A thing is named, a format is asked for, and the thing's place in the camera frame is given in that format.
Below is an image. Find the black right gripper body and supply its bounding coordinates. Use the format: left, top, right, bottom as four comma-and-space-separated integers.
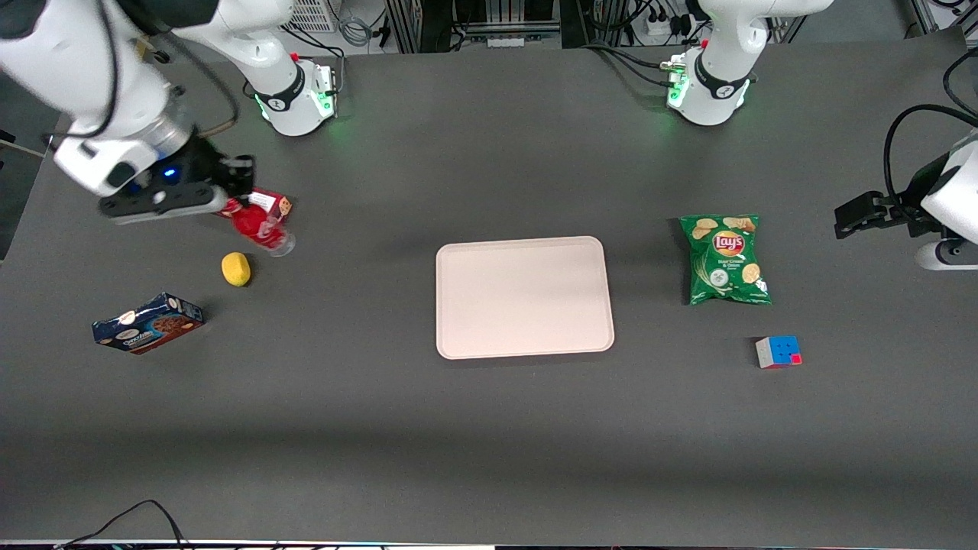
134, 136, 232, 201

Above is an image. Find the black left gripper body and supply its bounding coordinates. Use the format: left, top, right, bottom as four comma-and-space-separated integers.
881, 153, 954, 235

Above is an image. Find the red coke bottle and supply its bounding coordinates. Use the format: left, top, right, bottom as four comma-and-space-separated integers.
218, 197, 296, 258

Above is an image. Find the beige plastic tray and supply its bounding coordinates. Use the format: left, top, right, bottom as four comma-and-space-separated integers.
436, 236, 616, 361

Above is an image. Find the red cookie box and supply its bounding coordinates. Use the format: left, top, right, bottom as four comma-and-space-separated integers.
246, 188, 293, 228

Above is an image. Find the yellow lemon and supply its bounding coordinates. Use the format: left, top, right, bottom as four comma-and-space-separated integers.
222, 252, 253, 289

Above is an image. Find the green Lay's chip bag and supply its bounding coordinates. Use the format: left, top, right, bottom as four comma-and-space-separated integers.
679, 214, 772, 307

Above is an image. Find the colourful Rubik's cube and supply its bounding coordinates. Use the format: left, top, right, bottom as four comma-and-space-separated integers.
756, 335, 803, 370

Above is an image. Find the blue chocolate cookie box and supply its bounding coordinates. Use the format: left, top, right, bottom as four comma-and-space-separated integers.
92, 293, 205, 355

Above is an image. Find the white vented box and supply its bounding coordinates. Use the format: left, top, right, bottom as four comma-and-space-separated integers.
284, 0, 338, 33

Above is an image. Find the white power strip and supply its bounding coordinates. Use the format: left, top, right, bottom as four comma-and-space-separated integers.
646, 6, 695, 40

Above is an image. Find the aluminium equipment rack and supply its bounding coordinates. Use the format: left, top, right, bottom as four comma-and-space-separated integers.
384, 0, 604, 54

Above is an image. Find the dark grey table mat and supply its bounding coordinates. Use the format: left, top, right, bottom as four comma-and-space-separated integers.
0, 29, 978, 548

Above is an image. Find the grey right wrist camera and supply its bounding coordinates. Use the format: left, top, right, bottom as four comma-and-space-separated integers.
98, 182, 230, 225

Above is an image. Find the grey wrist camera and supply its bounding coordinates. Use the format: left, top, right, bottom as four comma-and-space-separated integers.
98, 182, 230, 225
915, 238, 978, 271

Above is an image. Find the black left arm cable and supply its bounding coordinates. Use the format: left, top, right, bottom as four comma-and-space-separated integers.
884, 103, 978, 224

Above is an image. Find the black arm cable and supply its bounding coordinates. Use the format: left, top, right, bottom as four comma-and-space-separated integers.
46, 0, 240, 143
884, 103, 978, 224

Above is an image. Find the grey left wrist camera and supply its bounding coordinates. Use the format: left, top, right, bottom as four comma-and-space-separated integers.
915, 238, 978, 271

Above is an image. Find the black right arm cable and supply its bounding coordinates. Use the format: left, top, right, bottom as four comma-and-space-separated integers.
46, 0, 240, 143

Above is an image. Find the black looped cable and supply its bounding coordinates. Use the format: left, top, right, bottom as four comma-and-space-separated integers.
943, 47, 978, 117

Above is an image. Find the grey coiled cable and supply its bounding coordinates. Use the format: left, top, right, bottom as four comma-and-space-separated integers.
338, 14, 377, 48

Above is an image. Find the black base cable bundle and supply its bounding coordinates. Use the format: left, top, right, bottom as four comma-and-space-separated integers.
582, 42, 675, 86

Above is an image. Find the black thin cable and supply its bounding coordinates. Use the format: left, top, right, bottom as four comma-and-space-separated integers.
52, 500, 189, 550

